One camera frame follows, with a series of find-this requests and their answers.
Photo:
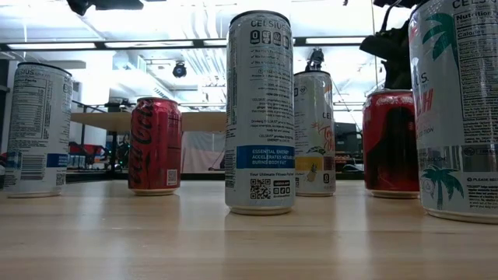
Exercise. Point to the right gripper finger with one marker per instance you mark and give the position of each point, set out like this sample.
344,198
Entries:
397,74

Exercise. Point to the Celsius Peach Vibe can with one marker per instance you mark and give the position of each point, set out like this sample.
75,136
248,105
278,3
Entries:
455,116

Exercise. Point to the red Coca-Cola can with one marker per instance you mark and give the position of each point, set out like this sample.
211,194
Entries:
155,148
389,148

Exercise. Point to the Celsius Tropical Vibe can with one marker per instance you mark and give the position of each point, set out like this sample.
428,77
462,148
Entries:
315,128

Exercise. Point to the Celsius Arctic Vibe can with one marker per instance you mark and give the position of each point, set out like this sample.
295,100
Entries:
37,128

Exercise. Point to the wooden shelf board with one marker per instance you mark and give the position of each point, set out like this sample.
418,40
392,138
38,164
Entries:
101,121

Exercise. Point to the thin hanging pole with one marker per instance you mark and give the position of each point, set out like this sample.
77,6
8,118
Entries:
374,58

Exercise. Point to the ceiling light strip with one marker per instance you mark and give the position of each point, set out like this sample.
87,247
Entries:
334,40
148,44
50,46

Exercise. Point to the black hanging device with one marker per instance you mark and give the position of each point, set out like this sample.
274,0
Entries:
315,60

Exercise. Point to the black computer monitor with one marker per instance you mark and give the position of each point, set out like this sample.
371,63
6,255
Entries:
346,138

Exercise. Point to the white Celsius can blue band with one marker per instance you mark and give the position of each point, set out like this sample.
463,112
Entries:
260,116

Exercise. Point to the white cloth sheet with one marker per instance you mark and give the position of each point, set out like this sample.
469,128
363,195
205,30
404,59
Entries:
202,151

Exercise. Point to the black ceiling beam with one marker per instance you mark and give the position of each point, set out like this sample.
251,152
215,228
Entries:
100,45

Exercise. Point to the black ceiling camera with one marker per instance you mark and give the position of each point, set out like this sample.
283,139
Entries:
179,70

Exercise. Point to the black aluminium table frame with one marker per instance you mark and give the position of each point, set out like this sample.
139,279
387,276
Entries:
202,176

